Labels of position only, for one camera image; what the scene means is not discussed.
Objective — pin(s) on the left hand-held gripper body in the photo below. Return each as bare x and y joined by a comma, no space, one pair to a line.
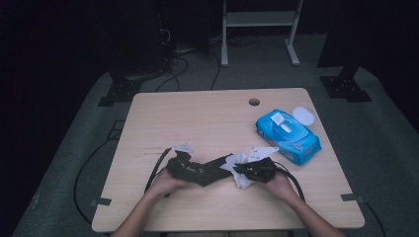
181,166

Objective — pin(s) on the black metal frame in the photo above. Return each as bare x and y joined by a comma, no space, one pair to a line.
115,130

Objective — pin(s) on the white metal stand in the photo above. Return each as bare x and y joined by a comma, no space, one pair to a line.
260,18

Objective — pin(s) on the black stand base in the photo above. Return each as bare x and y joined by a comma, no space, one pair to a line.
120,92
344,87

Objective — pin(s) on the white wet wipe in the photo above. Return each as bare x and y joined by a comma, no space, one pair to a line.
242,181

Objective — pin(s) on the blue wet wipes pack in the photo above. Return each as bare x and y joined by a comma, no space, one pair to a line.
296,138

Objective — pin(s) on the person's left hand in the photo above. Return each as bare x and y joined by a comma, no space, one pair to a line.
166,184

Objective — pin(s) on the person's right hand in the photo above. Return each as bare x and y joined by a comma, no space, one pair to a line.
280,186

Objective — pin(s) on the grey tape strip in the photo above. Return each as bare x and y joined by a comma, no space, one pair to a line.
351,197
101,201

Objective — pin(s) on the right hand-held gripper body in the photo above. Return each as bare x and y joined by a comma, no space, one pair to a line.
260,171

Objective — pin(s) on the white round lid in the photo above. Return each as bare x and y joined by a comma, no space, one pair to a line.
304,115

